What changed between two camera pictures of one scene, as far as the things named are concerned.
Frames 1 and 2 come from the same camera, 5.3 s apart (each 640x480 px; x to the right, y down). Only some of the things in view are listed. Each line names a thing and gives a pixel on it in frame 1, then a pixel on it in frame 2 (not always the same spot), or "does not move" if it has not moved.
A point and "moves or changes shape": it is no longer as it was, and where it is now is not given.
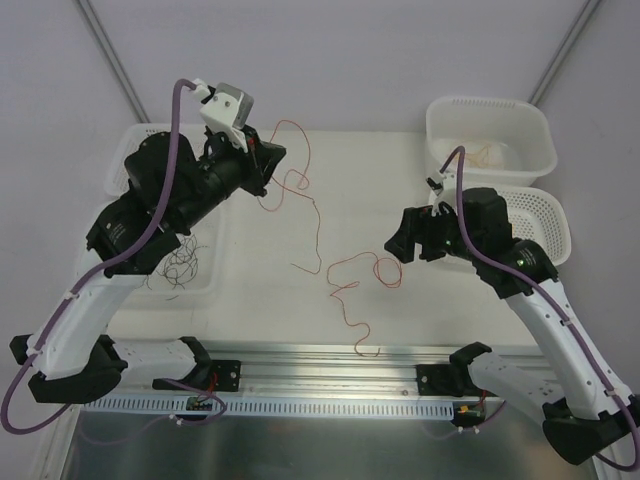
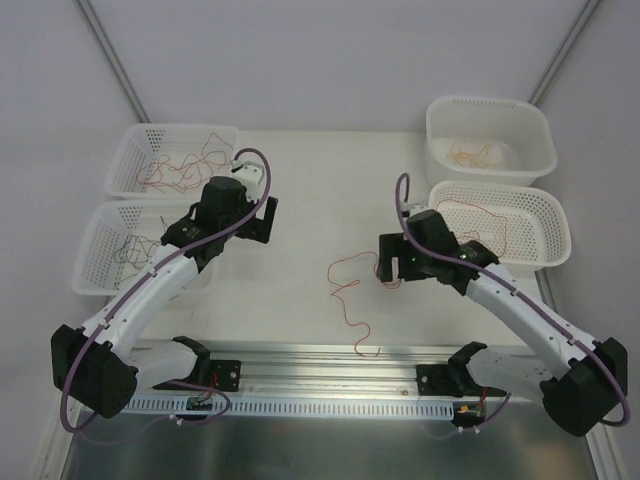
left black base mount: [226, 375] does not move
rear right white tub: [505, 140] does not move
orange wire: [284, 187] moves or changes shape
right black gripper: [426, 236] to [391, 255]
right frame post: [564, 50] does not move
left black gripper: [255, 167] to [265, 220]
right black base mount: [442, 380] does not move
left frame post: [113, 59] does not move
